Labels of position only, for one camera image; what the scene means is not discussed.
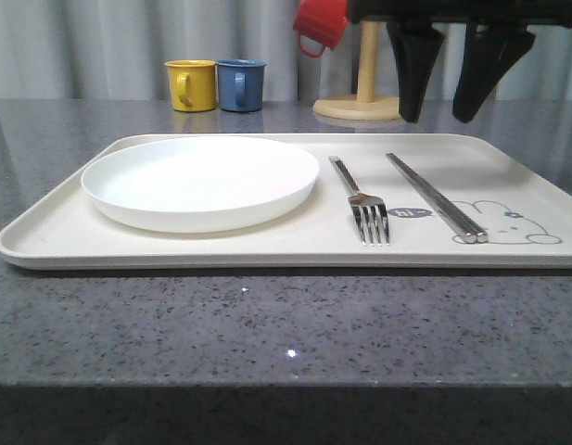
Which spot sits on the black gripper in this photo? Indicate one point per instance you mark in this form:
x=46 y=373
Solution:
x=490 y=48

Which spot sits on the silver metal fork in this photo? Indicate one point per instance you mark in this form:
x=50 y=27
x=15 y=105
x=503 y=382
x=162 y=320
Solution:
x=369 y=211

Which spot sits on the white round plate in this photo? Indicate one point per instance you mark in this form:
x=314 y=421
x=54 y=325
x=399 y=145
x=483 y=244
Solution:
x=201 y=184

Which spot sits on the wooden mug tree stand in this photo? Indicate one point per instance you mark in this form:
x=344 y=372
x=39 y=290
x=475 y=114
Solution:
x=365 y=104

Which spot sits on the red enamel mug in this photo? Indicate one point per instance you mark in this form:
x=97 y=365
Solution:
x=323 y=21

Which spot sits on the cream rabbit serving tray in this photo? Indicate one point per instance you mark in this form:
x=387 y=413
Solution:
x=528 y=219

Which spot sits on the blue enamel mug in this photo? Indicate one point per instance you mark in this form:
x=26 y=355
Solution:
x=240 y=84

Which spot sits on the yellow enamel mug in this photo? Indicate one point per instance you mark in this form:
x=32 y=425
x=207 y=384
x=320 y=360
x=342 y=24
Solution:
x=192 y=84

